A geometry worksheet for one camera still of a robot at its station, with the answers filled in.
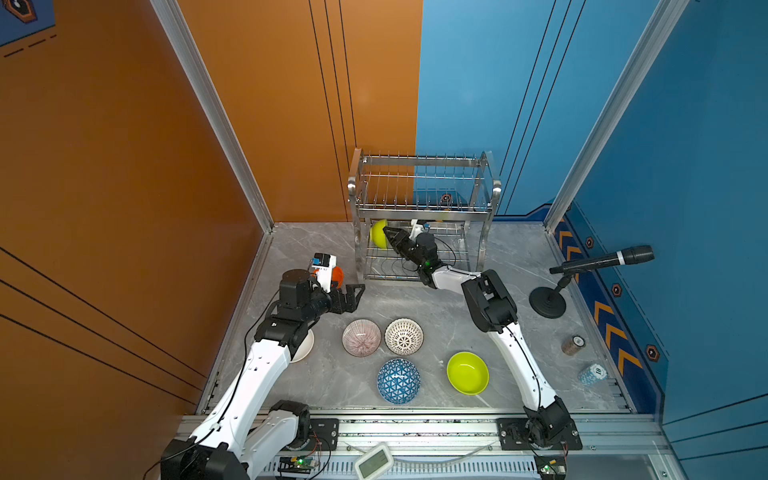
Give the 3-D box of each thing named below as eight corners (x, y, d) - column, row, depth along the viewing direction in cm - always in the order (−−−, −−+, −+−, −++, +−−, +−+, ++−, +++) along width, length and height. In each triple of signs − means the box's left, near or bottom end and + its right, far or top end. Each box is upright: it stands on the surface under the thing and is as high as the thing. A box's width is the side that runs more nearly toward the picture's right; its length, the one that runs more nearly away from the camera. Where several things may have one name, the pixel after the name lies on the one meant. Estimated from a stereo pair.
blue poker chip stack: (580, 386, 83) (593, 379, 77) (574, 373, 85) (587, 364, 80) (595, 386, 83) (609, 379, 77) (590, 373, 85) (603, 364, 80)
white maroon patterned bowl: (384, 355, 88) (384, 349, 84) (385, 325, 94) (384, 318, 90) (424, 355, 88) (425, 349, 84) (422, 325, 94) (423, 318, 90)
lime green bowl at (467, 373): (448, 396, 81) (450, 391, 77) (444, 357, 87) (446, 351, 84) (488, 396, 81) (493, 391, 77) (481, 357, 87) (485, 351, 84)
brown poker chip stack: (563, 355, 88) (574, 346, 83) (560, 344, 90) (570, 335, 85) (576, 355, 88) (587, 346, 83) (572, 344, 90) (583, 335, 85)
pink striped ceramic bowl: (342, 357, 88) (339, 350, 84) (346, 326, 94) (343, 318, 90) (380, 357, 88) (380, 350, 84) (381, 326, 94) (381, 318, 90)
